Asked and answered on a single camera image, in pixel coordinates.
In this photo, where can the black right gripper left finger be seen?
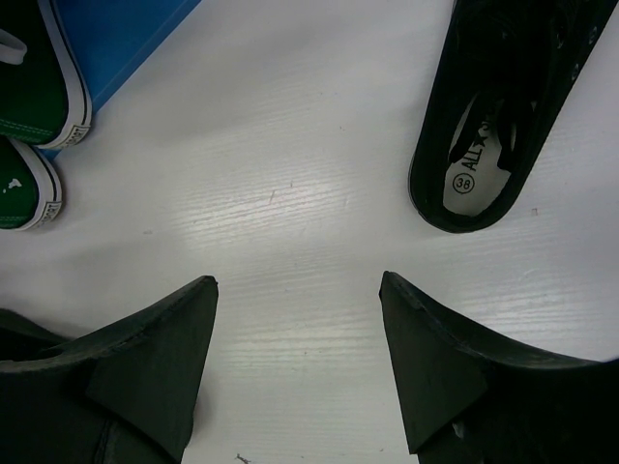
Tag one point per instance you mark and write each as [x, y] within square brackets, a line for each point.
[125, 393]

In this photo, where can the all-black slip-on shoe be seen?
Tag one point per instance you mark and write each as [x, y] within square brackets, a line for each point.
[505, 71]

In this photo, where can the blue shoe shelf frame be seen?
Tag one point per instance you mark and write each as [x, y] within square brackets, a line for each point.
[103, 43]

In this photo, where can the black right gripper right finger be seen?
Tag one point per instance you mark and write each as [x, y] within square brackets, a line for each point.
[468, 394]

